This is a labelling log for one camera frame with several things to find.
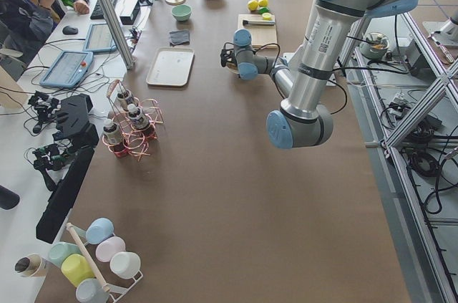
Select whole lemon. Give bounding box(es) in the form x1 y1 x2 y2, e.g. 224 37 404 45
258 0 269 8
247 0 258 11

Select white round plate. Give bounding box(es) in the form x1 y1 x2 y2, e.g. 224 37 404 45
225 63 239 75

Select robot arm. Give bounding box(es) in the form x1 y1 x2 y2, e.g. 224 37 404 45
220 0 418 149

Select white cup rack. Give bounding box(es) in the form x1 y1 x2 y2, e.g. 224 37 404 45
65 222 143 302

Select black keyboard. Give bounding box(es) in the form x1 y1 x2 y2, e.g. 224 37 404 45
89 0 122 21

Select mint cup on rack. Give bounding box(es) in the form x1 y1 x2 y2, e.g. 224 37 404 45
48 241 81 268

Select pink cup on rack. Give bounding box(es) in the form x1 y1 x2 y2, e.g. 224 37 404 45
95 236 126 263

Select cream rabbit tray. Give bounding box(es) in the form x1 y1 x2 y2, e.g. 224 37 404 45
146 47 194 87

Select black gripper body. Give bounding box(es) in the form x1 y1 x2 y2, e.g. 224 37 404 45
220 42 236 67

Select green lime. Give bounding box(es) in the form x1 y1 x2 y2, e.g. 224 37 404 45
258 6 270 14

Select right tea bottle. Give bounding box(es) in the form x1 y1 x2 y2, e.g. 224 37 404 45
103 118 122 145

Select upper whole lemon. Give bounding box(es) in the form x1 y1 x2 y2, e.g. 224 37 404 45
258 0 269 8

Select teach pendant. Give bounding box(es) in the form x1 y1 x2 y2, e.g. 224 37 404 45
39 51 94 88
83 24 116 54

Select upper teach pendant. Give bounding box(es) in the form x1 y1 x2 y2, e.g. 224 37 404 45
83 24 116 54

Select black computer mouse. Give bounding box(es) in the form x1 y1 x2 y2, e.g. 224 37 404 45
62 26 79 35

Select copper wire bottle rack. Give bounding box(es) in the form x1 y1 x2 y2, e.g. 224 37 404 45
102 79 164 159

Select yellow cup on rack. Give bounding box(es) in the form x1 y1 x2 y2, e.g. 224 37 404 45
61 254 95 287

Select half lemon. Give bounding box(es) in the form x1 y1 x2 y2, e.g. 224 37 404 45
261 12 273 21

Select front tea bottle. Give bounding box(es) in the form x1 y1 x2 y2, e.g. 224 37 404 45
127 103 150 130

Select white cup on rack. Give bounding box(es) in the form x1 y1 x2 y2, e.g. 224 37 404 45
109 251 141 279

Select lower whole lemon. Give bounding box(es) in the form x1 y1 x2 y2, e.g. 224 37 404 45
247 0 258 11

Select light blue lower cup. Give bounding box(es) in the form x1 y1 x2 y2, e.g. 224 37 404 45
75 278 109 303

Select bamboo cutting board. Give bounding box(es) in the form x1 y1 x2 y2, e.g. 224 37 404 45
237 14 277 47

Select lower teach pendant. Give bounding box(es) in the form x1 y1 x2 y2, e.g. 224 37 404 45
39 51 94 88

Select seated person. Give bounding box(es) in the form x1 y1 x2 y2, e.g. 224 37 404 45
1 0 89 64

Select green ceramic bowl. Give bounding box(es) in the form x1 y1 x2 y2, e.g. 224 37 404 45
171 4 192 21

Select blue cup on rack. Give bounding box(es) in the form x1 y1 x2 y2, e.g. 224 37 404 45
86 218 115 245

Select tea bottle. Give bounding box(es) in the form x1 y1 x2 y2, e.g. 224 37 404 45
117 90 132 111
103 118 122 145
127 103 150 130

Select paper coffee cup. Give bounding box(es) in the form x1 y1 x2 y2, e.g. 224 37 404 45
14 254 49 277

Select grey folded cloth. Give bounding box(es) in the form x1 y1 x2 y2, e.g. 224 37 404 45
169 29 190 46

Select left tea bottle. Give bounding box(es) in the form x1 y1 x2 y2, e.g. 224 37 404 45
117 90 132 111

